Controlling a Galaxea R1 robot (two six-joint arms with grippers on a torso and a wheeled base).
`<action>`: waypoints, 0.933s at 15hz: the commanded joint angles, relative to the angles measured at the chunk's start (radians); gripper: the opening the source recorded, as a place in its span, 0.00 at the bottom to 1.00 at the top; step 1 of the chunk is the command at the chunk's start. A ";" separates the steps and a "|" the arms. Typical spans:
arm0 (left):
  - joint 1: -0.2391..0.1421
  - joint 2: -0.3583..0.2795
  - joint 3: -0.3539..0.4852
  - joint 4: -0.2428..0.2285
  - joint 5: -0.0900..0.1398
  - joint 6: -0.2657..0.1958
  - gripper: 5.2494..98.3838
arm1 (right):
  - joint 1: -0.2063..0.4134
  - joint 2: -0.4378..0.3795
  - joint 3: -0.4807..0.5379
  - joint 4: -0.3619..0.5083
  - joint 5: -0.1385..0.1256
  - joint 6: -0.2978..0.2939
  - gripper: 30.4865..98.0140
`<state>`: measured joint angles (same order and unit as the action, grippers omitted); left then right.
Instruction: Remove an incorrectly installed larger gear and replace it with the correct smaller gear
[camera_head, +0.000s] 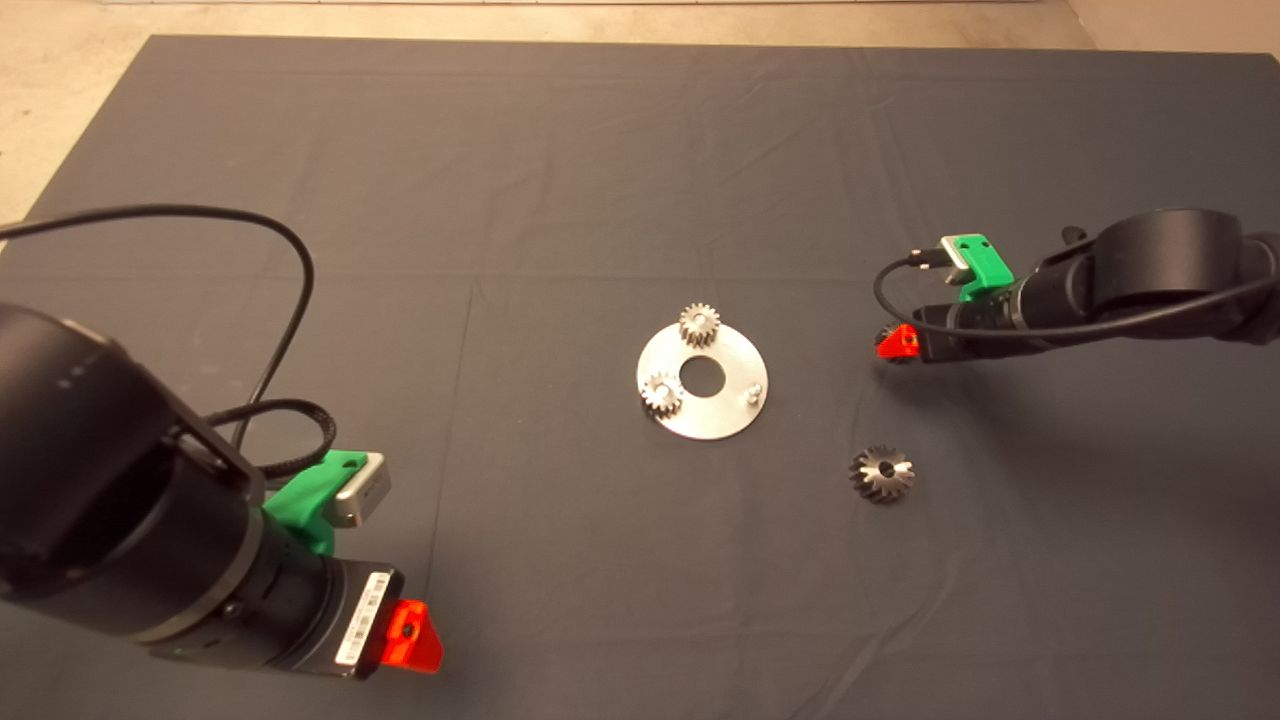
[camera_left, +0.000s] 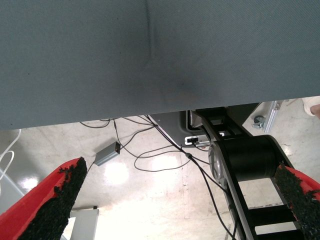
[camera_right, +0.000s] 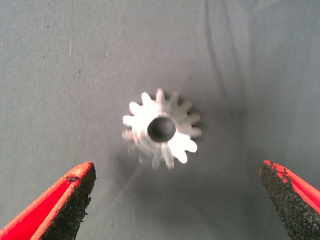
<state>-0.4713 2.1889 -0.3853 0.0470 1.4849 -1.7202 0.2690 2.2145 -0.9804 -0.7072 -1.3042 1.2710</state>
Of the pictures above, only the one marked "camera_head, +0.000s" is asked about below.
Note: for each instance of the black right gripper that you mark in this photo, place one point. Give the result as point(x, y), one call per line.
point(960, 345)

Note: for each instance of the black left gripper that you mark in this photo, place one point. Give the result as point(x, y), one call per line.
point(345, 620)

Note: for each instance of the large steel gear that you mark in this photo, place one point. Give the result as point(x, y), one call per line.
point(882, 475)

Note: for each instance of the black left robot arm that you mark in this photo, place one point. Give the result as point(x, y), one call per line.
point(80, 470)

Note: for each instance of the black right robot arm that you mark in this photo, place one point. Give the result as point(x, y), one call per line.
point(1160, 260)

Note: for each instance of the round metal plate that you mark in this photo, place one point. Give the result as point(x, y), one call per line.
point(715, 420)

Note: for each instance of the dark grey table cloth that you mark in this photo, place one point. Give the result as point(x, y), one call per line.
point(600, 200)

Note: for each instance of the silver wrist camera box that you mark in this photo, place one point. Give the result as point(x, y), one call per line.
point(955, 265)
point(360, 495)

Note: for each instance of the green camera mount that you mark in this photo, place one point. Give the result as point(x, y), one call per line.
point(985, 262)
point(310, 490)

